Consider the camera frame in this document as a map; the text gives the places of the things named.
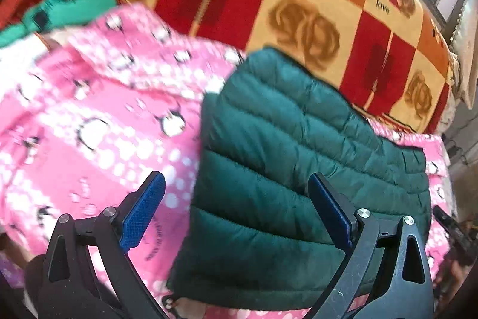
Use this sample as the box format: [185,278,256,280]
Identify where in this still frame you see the bright green cloth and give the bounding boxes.
[0,0,118,47]

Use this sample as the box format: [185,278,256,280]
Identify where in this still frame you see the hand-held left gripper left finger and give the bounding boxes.
[37,171,167,319]

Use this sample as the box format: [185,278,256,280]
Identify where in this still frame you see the dark green puffer jacket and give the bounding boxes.
[166,47,434,310]

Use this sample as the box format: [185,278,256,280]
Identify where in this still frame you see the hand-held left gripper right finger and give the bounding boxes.
[308,173,436,319]

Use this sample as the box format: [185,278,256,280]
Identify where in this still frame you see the pink penguin print quilt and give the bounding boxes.
[0,3,454,319]

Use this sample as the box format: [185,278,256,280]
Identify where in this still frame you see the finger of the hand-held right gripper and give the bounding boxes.
[432,206,478,267]

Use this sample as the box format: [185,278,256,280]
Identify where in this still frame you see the white lace cloth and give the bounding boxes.
[447,0,476,108]

